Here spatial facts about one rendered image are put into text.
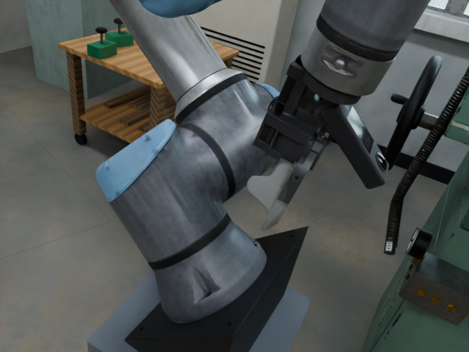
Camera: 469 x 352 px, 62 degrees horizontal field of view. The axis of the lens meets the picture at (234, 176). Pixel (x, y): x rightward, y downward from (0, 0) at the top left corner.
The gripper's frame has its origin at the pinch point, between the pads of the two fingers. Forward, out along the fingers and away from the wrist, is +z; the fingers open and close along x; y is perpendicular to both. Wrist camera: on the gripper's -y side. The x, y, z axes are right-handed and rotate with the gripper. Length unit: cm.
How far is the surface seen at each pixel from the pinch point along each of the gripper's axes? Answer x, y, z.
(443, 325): -26, -45, 32
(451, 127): -38.9, -21.3, -5.1
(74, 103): -81, 112, 86
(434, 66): -49, -13, -11
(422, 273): -20.7, -30.7, 16.8
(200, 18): -157, 93, 52
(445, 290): -19.4, -35.6, 16.6
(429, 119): -51, -19, 0
